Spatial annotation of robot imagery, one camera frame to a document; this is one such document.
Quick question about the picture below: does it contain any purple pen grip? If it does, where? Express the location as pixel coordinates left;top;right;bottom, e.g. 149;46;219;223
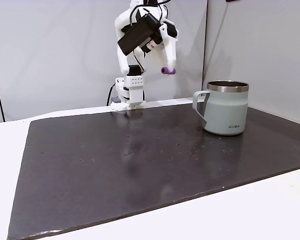
160;66;177;76

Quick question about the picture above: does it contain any black power cable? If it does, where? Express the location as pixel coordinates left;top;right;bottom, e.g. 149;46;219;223
105;83;116;107

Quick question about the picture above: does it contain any pale green steel mug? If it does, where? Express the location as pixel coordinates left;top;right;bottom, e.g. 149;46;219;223
192;80;250;137

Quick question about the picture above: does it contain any black rubber table mat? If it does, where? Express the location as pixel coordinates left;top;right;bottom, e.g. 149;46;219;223
7;102;300;240

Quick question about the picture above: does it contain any black camera box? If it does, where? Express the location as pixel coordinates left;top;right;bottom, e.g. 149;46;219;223
117;13;164;58

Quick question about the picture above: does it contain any red white servo cable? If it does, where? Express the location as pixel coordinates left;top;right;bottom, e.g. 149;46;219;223
132;48;148;75

